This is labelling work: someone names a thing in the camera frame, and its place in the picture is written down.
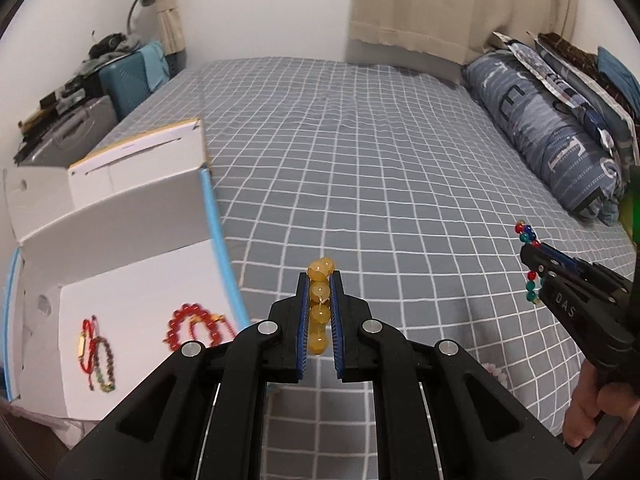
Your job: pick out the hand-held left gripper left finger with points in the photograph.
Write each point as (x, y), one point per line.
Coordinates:
(301, 330)

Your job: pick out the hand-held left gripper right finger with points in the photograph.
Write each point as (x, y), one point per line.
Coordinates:
(337, 330)

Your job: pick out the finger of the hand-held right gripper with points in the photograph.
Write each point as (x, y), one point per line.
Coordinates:
(537, 262)
(575, 264)

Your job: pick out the white and blue cardboard box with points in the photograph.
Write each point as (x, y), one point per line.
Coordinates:
(150, 285)

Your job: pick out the person's right hand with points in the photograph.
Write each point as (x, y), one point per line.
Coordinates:
(580, 410)

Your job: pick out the blue-grey lettered pillow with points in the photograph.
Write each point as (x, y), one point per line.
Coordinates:
(540, 125)

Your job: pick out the grey checked bed sheet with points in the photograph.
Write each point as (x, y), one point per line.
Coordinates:
(375, 185)

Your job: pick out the blue patterned pillow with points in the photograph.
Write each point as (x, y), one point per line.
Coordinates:
(555, 80)

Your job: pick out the blue folded cloth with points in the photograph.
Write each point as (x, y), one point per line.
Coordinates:
(617, 67)

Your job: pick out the brown patterned blanket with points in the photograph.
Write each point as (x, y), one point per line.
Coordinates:
(575, 55)

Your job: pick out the beige window curtain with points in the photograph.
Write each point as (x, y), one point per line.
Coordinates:
(450, 5)

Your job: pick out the teal suitcase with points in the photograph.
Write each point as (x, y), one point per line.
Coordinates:
(130, 80)

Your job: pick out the grey suitcase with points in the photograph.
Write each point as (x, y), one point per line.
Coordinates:
(65, 135)

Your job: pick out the beige tied curtain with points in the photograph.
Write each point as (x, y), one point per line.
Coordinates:
(170, 30)

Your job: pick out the pile of dark items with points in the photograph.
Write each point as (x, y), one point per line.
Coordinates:
(55, 100)

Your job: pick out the dark bag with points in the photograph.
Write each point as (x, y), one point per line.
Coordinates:
(110, 45)

